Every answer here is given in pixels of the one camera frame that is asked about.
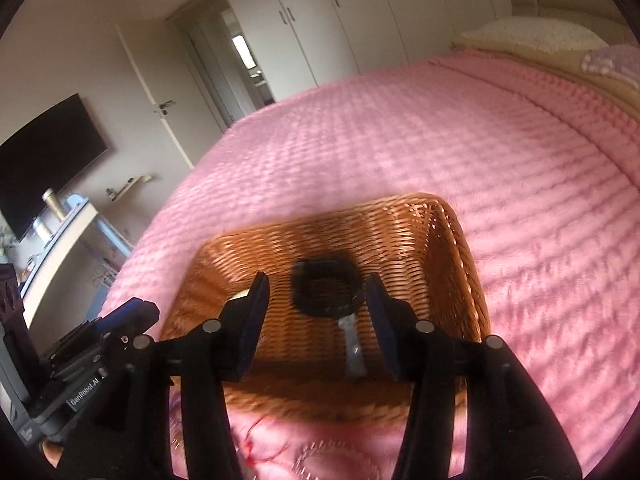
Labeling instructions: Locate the pink fluffy blanket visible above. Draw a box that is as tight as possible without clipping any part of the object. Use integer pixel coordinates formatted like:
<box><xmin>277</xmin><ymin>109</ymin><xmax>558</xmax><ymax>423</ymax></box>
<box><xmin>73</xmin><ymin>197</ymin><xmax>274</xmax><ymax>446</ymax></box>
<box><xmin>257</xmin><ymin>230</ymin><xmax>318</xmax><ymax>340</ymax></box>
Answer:
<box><xmin>106</xmin><ymin>52</ymin><xmax>640</xmax><ymax>480</ymax></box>

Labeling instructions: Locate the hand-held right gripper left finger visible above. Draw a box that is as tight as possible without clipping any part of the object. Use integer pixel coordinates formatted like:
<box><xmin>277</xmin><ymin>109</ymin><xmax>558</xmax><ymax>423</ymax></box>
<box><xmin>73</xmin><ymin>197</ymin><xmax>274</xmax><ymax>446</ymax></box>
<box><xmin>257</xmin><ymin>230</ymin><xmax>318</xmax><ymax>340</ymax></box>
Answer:
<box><xmin>57</xmin><ymin>271</ymin><xmax>271</xmax><ymax>480</ymax></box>

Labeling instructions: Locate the white desk with blue legs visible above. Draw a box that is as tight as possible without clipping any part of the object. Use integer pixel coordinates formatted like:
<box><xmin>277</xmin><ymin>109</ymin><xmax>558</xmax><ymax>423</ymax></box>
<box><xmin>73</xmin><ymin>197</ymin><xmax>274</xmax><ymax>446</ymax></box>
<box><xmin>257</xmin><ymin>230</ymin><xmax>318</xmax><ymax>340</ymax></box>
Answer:
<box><xmin>19</xmin><ymin>197</ymin><xmax>135</xmax><ymax>332</ymax></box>

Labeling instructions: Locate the white room door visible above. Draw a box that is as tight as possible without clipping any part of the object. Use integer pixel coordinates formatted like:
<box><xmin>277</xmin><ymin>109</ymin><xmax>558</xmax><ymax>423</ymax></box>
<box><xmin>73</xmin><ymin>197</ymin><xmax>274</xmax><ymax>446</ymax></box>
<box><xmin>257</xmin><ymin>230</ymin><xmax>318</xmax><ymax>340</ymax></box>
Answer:
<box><xmin>116</xmin><ymin>24</ymin><xmax>197</xmax><ymax>172</ymax></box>

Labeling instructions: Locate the silver metal trinket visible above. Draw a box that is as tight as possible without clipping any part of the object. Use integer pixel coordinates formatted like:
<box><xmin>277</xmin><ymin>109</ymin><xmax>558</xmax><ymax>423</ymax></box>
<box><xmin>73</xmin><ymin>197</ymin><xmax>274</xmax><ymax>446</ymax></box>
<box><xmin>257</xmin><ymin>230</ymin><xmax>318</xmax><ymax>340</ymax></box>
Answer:
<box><xmin>337</xmin><ymin>310</ymin><xmax>369</xmax><ymax>379</ymax></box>

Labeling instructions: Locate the small beige wall shelf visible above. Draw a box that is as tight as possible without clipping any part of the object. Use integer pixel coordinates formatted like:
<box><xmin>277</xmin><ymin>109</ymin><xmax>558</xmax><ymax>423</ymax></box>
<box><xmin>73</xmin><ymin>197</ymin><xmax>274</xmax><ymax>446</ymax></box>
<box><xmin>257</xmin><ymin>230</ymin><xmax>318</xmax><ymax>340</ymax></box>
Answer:
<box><xmin>105</xmin><ymin>173</ymin><xmax>154</xmax><ymax>202</ymax></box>

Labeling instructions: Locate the gold thermos bottle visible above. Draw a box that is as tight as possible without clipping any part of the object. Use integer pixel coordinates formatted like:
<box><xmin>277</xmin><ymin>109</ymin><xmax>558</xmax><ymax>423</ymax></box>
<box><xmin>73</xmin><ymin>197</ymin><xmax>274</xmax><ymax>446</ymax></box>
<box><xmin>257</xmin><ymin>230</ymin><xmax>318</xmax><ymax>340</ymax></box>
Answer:
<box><xmin>42</xmin><ymin>188</ymin><xmax>69</xmax><ymax>222</ymax></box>

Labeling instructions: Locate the lilac patterned pillow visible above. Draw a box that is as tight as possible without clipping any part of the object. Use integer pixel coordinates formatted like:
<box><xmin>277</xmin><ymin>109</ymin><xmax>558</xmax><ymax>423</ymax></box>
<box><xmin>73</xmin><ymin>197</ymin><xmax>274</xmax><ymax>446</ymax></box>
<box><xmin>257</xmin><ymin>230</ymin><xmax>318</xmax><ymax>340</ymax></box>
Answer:
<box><xmin>581</xmin><ymin>44</ymin><xmax>640</xmax><ymax>79</ymax></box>

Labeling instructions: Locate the beige quilt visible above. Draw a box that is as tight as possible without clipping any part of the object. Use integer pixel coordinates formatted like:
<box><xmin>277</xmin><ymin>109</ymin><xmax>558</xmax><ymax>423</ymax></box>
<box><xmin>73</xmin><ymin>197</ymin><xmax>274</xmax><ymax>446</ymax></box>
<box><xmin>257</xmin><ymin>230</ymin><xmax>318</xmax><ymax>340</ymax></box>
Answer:
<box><xmin>451</xmin><ymin>35</ymin><xmax>640</xmax><ymax>122</ymax></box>

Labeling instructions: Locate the white dotted pillow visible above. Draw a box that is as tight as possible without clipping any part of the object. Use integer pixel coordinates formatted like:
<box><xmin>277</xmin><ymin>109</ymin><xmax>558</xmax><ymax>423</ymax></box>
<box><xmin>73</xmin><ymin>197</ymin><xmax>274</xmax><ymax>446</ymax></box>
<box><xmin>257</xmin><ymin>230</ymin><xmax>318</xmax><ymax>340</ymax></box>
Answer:
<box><xmin>459</xmin><ymin>16</ymin><xmax>609</xmax><ymax>54</ymax></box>

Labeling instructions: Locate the red string bracelet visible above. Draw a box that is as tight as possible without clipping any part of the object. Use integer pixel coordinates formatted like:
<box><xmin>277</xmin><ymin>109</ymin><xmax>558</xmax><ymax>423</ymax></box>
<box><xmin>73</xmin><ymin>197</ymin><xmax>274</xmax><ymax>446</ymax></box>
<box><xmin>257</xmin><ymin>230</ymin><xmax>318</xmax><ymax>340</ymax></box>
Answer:
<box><xmin>239</xmin><ymin>407</ymin><xmax>292</xmax><ymax>467</ymax></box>

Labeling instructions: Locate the brown wicker basket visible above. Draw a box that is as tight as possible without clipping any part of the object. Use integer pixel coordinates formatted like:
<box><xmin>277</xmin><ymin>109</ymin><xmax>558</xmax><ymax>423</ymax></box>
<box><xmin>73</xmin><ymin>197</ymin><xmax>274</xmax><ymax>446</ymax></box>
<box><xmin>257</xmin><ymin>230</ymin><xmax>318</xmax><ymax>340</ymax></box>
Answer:
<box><xmin>160</xmin><ymin>192</ymin><xmax>493</xmax><ymax>426</ymax></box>

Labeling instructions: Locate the white wardrobe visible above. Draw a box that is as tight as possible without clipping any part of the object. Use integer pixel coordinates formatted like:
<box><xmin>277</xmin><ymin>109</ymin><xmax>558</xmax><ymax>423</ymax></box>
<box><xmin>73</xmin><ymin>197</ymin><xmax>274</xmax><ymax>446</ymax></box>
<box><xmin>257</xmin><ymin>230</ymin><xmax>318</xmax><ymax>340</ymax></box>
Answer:
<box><xmin>210</xmin><ymin>0</ymin><xmax>512</xmax><ymax>107</ymax></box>

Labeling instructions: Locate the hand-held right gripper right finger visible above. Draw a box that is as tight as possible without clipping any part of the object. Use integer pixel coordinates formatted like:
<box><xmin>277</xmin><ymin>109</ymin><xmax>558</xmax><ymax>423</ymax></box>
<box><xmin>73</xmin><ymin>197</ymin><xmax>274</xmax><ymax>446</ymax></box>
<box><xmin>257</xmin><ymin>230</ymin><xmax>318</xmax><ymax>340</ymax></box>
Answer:
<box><xmin>364</xmin><ymin>272</ymin><xmax>584</xmax><ymax>480</ymax></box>

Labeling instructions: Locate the black wall television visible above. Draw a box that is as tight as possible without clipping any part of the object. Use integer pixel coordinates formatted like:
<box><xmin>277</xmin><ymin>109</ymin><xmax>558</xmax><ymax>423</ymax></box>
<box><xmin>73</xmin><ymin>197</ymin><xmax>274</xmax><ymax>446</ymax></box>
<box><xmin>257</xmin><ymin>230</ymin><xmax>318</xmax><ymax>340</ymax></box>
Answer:
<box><xmin>0</xmin><ymin>92</ymin><xmax>109</xmax><ymax>242</ymax></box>

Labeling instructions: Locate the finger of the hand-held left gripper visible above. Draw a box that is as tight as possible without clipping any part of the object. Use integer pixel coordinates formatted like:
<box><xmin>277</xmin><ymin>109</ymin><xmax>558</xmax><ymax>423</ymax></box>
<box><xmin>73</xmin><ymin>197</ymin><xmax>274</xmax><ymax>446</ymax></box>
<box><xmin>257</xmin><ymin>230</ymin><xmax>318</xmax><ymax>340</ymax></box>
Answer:
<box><xmin>96</xmin><ymin>298</ymin><xmax>160</xmax><ymax>334</ymax></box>
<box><xmin>0</xmin><ymin>264</ymin><xmax>27</xmax><ymax>328</ymax></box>

